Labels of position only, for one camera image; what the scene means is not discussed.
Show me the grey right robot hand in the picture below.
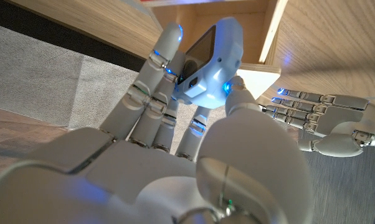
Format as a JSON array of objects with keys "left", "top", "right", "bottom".
[{"left": 0, "top": 21, "right": 315, "bottom": 224}]

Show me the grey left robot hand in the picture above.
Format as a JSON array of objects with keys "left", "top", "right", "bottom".
[{"left": 260, "top": 88, "right": 375, "bottom": 158}]

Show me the printed room backdrop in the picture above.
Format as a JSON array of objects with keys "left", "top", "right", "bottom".
[{"left": 0, "top": 20, "right": 213, "bottom": 181}]

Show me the blue toy camera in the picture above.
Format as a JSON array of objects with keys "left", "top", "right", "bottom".
[{"left": 171, "top": 17, "right": 244, "bottom": 110}]

